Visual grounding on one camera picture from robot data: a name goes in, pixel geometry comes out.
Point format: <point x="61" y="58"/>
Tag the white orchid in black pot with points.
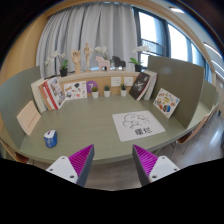
<point x="63" y="71"/>

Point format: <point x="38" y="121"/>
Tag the white mouse pad with drawing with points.
<point x="138" y="126"/>

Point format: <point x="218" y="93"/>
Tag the purple round number sign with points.
<point x="90" y="85"/>

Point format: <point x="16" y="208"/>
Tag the green desk partition panel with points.
<point x="16" y="90"/>
<point x="180" y="80"/>

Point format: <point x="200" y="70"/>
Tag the ceiling lights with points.
<point x="176" y="10"/>

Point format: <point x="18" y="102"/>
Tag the white wall socket plate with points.
<point x="128" y="81"/>
<point x="116" y="81"/>

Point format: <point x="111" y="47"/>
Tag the blue and white computer mouse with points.
<point x="50" y="139"/>

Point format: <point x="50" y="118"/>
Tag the brown book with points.
<point x="44" y="98"/>

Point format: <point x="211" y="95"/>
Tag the white orchid plant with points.
<point x="101" y="50"/>

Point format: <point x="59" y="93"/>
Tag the beige booklet with red text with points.
<point x="28" y="118"/>

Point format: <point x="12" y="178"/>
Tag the red-spined book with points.
<point x="49" y="95"/>

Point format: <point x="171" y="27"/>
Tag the large white orchid, black pot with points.
<point x="137" y="67"/>

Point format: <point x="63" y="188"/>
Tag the wooden hand model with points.
<point x="77" y="60"/>

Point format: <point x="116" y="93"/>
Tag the black book with white graphic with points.
<point x="140" y="86"/>

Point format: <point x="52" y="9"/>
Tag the white sticker sheet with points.
<point x="75" y="90"/>

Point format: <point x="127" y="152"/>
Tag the window with dark frame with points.
<point x="178" y="43"/>

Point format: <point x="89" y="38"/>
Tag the colourful food sticker sheet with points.
<point x="166" y="102"/>

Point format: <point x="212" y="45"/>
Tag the wooden chair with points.
<point x="195" y="131"/>
<point x="20" y="157"/>

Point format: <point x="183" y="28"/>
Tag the magazine with photo cover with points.
<point x="56" y="91"/>

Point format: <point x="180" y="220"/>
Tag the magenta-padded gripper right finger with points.
<point x="161" y="166"/>

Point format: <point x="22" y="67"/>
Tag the white books stack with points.
<point x="152" y="83"/>

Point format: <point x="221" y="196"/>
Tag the wooden mannequin figure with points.
<point x="87" y="55"/>

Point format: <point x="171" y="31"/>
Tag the black wooden horse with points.
<point x="118" y="62"/>

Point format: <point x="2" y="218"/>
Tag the grey curtain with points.
<point x="100" y="26"/>

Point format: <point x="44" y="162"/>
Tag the small succulent in white pot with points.
<point x="95" y="94"/>
<point x="107" y="93"/>
<point x="123" y="92"/>

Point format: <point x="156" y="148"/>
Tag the pink wooden horse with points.
<point x="102" y="63"/>

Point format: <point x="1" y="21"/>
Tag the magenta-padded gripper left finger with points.
<point x="63" y="168"/>

